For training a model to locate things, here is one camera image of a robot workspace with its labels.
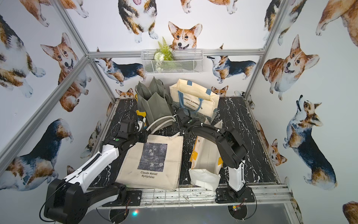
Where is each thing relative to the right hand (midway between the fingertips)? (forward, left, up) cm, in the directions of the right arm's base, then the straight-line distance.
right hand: (173, 125), depth 91 cm
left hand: (-6, +14, +4) cm, 15 cm away
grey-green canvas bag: (+12, +13, +7) cm, 19 cm away
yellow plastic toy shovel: (+17, +30, -8) cm, 36 cm away
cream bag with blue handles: (+15, -14, +11) cm, 23 cm away
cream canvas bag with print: (-22, +10, -6) cm, 25 cm away
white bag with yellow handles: (-21, -20, -9) cm, 31 cm away
